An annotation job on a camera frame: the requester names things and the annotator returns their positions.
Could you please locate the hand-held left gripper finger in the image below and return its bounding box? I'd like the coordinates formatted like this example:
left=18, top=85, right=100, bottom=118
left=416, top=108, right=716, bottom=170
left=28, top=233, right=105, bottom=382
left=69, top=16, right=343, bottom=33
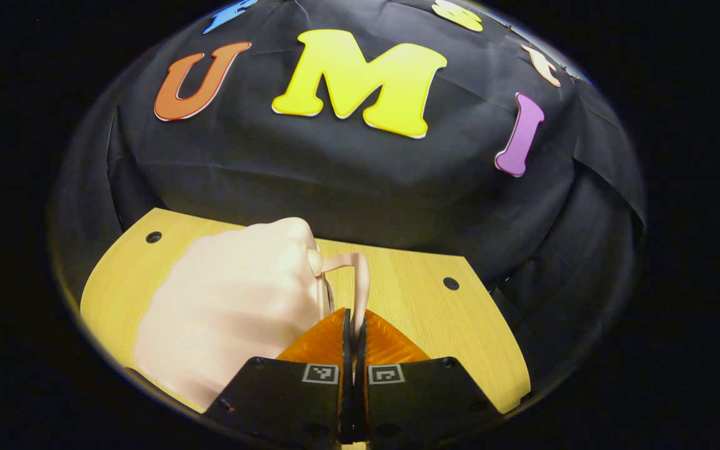
left=204, top=307, right=353, bottom=448
left=354, top=309, right=504, bottom=448

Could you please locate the pink suitcase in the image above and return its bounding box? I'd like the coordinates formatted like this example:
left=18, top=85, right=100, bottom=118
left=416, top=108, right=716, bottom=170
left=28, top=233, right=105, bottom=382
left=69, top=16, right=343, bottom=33
left=134, top=217, right=371, bottom=410

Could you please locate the black backdrop cloth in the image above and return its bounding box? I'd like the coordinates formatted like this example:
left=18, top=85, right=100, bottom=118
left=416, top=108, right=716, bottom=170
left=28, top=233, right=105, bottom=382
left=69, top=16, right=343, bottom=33
left=51, top=0, right=648, bottom=401

